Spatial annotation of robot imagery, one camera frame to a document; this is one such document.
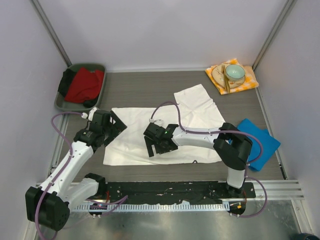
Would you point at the beige decorated plate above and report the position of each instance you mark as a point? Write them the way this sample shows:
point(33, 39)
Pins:
point(218, 77)

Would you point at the aluminium frame rail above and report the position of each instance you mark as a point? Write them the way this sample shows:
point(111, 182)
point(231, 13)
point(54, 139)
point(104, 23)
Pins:
point(271, 189)

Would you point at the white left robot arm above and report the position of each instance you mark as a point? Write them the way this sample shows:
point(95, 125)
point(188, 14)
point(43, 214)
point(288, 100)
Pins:
point(51, 203)

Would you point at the gold cutlery piece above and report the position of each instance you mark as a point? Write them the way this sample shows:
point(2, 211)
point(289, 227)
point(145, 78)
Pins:
point(225, 79)

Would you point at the red t-shirt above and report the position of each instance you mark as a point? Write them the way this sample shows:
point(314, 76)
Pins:
point(85, 86)

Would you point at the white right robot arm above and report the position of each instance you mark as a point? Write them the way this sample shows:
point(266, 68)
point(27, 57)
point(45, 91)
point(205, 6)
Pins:
point(232, 146)

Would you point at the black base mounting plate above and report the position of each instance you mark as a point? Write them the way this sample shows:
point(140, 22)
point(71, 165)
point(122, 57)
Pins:
point(173, 192)

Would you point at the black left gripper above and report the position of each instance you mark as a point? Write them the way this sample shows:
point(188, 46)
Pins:
point(118, 125)

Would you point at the light green bowl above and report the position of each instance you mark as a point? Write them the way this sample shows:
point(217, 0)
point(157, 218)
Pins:
point(235, 72)

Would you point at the white slotted cable duct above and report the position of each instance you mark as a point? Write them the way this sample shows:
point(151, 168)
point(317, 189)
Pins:
point(182, 207)

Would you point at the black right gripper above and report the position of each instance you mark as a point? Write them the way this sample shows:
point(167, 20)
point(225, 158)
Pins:
point(150, 142)

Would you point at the grey plastic tray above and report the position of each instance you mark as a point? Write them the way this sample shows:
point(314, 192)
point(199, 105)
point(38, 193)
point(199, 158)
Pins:
point(81, 87)

